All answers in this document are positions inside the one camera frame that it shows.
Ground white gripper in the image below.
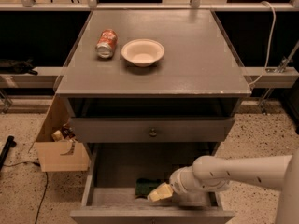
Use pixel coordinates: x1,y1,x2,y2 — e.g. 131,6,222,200
147,166,199,202

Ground green yellow scrubbing sponge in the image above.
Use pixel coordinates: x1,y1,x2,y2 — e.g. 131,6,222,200
135,178,161,198

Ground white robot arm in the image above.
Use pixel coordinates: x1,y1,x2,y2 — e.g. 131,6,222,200
148,151,299,224

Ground grey open middle drawer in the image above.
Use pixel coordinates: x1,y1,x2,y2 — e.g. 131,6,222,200
70,143,234,224

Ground round metal drawer knob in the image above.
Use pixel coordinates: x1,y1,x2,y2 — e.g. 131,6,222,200
149,128,157,137

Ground grey closed upper drawer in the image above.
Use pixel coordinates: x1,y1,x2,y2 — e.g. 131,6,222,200
70,118,235,143

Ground grey wooden drawer cabinet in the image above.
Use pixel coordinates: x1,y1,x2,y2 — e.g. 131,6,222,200
54,8,252,224

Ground items inside cardboard box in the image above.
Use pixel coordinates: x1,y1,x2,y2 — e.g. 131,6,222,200
51,126,76,142

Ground open cardboard box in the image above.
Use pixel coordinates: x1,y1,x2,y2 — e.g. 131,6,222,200
34,96,90,172

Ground white paper bowl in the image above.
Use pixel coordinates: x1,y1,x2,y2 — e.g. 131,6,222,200
121,39,164,67

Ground crushed orange soda can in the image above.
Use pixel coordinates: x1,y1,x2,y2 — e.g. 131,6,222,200
95,29,118,59

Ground black pole on floor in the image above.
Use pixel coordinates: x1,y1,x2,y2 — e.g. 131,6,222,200
0,135,16,170

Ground black floor cable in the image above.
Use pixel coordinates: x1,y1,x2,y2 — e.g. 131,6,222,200
3,161,50,224

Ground white cable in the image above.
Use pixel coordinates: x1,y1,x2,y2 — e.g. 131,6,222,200
248,0,277,87

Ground black object on rail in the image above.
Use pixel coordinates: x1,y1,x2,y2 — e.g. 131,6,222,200
0,59,37,76

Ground metal frame rail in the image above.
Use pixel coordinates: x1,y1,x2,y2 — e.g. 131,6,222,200
0,2,299,12

